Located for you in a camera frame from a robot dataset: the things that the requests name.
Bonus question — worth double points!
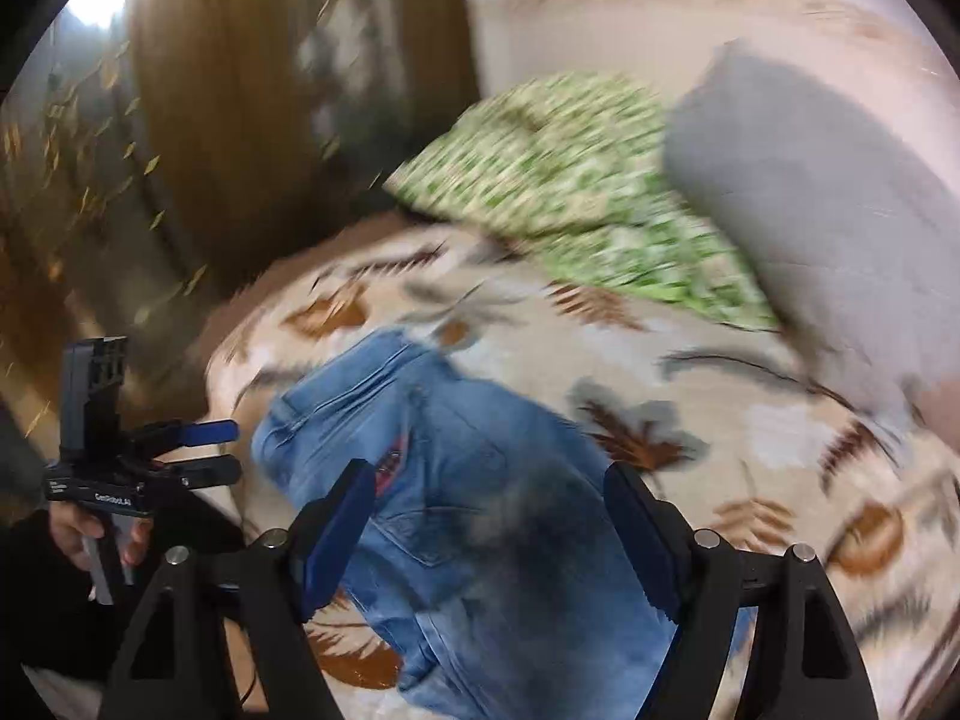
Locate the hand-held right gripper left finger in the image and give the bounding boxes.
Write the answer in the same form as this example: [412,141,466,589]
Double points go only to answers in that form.
[97,457,377,720]

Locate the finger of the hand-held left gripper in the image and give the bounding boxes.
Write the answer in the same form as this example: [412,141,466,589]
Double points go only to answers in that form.
[154,454,243,494]
[131,420,241,460]

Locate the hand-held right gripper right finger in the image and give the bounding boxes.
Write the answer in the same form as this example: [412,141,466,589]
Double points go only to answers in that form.
[603,461,880,720]

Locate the blue denim pants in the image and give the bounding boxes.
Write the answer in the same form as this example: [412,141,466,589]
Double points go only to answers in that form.
[251,326,755,720]

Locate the person's left forearm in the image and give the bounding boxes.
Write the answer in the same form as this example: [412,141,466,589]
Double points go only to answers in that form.
[0,506,252,691]

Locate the person's left hand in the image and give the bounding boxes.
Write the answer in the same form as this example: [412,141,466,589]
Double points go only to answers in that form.
[48,499,155,572]

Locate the leaf printed blanket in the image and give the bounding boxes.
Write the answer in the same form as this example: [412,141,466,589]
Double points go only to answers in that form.
[201,223,960,720]

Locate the wooden door with patterned glass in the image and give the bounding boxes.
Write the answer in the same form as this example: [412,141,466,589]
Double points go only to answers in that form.
[0,0,485,391]

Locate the green checked quilt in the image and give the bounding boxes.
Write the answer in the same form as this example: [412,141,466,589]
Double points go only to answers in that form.
[382,71,782,332]

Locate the grey quilted pillow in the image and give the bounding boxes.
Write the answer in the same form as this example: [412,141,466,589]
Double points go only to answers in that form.
[663,37,960,422]

